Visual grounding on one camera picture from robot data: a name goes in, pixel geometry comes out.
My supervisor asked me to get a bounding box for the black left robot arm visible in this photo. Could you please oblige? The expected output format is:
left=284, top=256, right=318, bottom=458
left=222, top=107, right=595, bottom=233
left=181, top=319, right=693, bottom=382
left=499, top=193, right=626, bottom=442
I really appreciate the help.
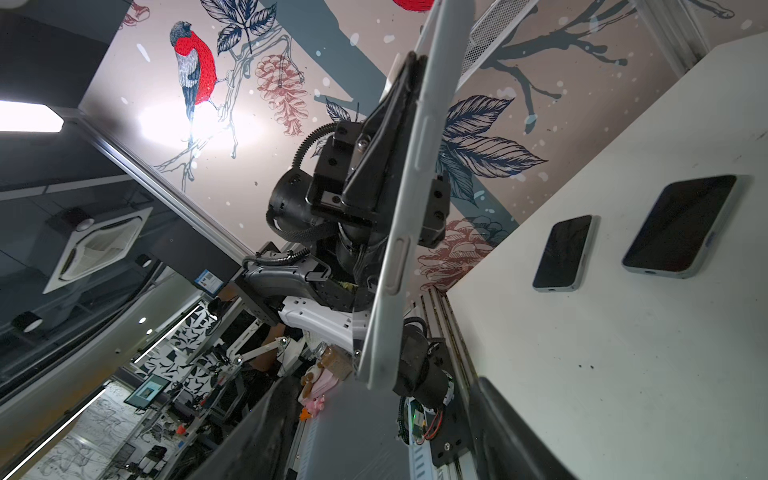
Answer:
left=236, top=53, right=428, bottom=352

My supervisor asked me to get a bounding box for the pale green phone case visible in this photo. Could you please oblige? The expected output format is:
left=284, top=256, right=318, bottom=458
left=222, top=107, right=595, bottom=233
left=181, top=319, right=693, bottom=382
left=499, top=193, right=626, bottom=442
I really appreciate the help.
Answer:
left=358, top=1, right=475, bottom=391

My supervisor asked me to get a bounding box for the phone far left black screen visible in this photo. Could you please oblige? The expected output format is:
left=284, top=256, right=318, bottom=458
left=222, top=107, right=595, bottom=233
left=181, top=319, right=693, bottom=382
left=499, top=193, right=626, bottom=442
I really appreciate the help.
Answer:
left=532, top=215, right=600, bottom=292

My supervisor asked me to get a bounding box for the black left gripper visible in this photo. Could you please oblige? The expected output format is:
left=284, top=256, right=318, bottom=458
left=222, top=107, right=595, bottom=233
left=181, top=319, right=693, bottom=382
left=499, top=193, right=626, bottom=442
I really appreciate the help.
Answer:
left=305, top=52, right=428, bottom=248

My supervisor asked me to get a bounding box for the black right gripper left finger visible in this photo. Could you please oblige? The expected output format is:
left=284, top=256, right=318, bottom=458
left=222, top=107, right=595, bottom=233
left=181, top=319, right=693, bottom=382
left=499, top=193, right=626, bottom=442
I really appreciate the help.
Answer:
left=190, top=377, right=300, bottom=480

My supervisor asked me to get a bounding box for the white ceiling air conditioner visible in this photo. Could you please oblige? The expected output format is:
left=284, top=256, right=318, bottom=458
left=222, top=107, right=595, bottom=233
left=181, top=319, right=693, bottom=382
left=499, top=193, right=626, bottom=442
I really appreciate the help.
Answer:
left=42, top=207, right=153, bottom=294

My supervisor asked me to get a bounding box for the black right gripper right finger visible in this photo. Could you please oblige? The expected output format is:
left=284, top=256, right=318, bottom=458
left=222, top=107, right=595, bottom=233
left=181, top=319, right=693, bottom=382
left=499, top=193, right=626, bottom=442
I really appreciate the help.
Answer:
left=468, top=377, right=574, bottom=479

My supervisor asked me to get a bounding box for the phone black screen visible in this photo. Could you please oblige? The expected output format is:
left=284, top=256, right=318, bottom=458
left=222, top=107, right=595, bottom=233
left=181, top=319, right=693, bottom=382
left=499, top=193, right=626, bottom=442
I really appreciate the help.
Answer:
left=532, top=215, right=600, bottom=292
left=622, top=175, right=743, bottom=279

